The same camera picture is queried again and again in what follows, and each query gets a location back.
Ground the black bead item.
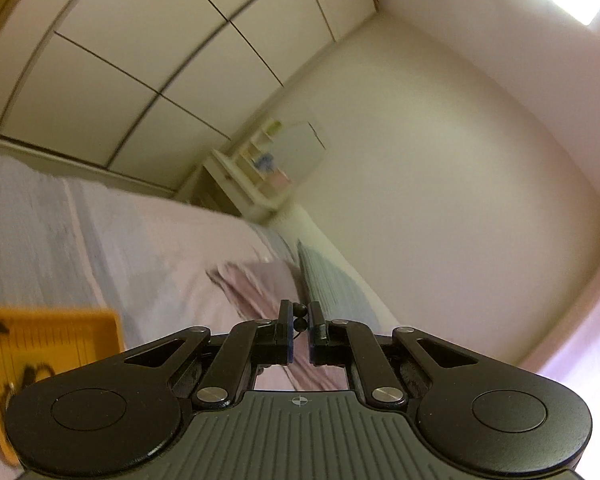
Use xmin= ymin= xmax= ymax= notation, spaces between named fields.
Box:
xmin=292 ymin=302 xmax=309 ymax=334

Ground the oval vanity mirror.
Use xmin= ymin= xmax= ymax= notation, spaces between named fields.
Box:
xmin=270 ymin=122 xmax=326 ymax=186

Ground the brown wooden bead necklace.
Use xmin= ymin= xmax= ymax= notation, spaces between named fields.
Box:
xmin=0 ymin=358 xmax=57 ymax=411

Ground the golden plastic tray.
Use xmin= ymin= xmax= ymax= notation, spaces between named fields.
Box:
xmin=0 ymin=307 xmax=124 ymax=466

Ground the green checked pillow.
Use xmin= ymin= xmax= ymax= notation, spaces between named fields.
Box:
xmin=297 ymin=242 xmax=380 ymax=330

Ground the white pillow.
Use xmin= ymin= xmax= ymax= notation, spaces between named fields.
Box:
xmin=266 ymin=202 xmax=400 ymax=330

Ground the pink storage box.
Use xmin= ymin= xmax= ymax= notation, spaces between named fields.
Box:
xmin=268 ymin=168 xmax=292 ymax=193

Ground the folded pink blanket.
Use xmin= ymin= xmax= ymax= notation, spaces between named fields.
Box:
xmin=207 ymin=259 xmax=306 ymax=320

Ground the grey striped bedspread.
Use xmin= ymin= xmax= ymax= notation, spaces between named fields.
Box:
xmin=0 ymin=147 xmax=401 ymax=480

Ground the white sliding wardrobe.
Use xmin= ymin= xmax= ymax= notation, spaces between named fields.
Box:
xmin=0 ymin=0 xmax=376 ymax=195

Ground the white vanity dressing table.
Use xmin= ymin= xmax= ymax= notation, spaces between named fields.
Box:
xmin=188 ymin=119 xmax=294 ymax=223

